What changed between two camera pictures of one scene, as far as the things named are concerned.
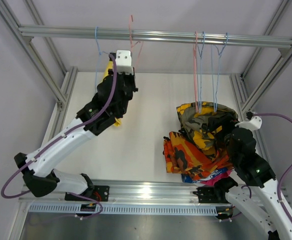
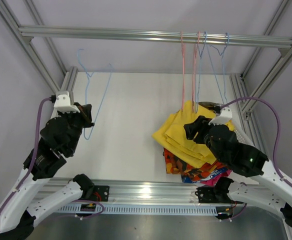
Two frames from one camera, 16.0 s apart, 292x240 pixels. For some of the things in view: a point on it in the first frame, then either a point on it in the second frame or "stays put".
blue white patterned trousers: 187,178 stays put
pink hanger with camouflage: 131,39 to 183,69
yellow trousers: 117,122 to 171,133
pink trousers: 211,182 stays put
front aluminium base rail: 139,192 stays put
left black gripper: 131,78 to 86,109
